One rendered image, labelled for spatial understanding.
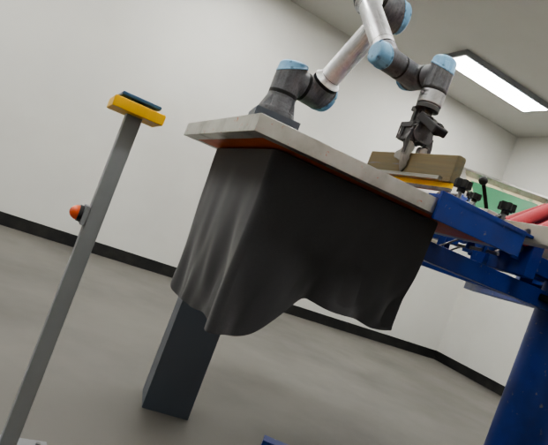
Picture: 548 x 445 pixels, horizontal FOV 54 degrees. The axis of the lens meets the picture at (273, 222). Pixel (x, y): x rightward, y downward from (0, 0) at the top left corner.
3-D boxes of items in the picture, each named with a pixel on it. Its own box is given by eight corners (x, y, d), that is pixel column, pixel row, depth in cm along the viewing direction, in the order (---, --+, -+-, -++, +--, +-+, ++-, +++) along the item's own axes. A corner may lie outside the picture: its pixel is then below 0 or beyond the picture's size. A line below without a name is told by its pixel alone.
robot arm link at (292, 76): (263, 87, 211) (275, 56, 212) (290, 101, 218) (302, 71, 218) (278, 86, 201) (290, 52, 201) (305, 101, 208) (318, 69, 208)
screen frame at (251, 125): (254, 130, 105) (260, 112, 105) (183, 134, 158) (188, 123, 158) (517, 252, 138) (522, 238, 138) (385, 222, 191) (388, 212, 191)
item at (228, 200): (206, 335, 114) (277, 147, 115) (162, 284, 155) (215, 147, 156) (218, 338, 115) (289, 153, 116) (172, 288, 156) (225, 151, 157)
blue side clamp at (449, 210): (432, 218, 124) (443, 190, 124) (419, 215, 129) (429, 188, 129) (518, 257, 136) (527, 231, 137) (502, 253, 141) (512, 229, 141)
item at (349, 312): (215, 335, 115) (285, 152, 116) (211, 329, 118) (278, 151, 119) (379, 379, 134) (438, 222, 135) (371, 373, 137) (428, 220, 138)
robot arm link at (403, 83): (392, 56, 169) (416, 53, 159) (416, 73, 174) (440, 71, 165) (383, 80, 168) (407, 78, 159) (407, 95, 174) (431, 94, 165)
